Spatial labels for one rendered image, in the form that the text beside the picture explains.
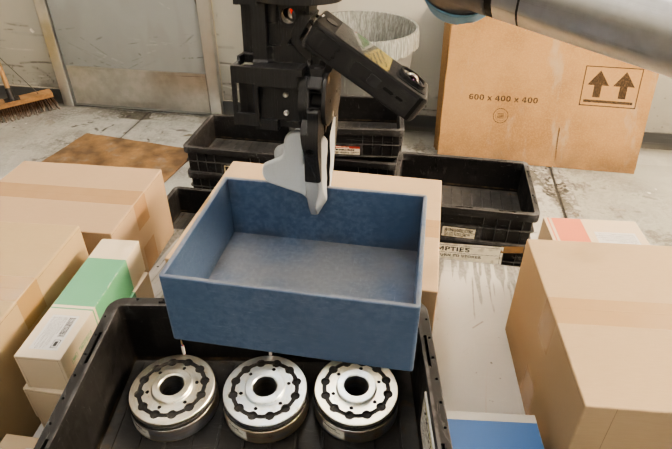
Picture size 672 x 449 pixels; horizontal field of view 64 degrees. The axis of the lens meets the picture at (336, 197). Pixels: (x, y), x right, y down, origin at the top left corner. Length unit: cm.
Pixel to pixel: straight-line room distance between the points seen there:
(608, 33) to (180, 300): 38
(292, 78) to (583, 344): 49
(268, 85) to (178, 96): 307
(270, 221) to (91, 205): 58
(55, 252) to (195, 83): 260
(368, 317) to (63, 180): 87
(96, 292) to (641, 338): 73
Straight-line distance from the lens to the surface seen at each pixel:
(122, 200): 107
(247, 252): 55
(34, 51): 396
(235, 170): 103
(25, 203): 114
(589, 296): 81
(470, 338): 98
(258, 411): 67
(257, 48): 47
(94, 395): 70
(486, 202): 172
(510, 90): 293
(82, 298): 84
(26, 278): 88
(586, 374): 71
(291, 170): 49
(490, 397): 91
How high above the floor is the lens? 141
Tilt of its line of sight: 33 degrees down
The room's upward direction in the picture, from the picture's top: straight up
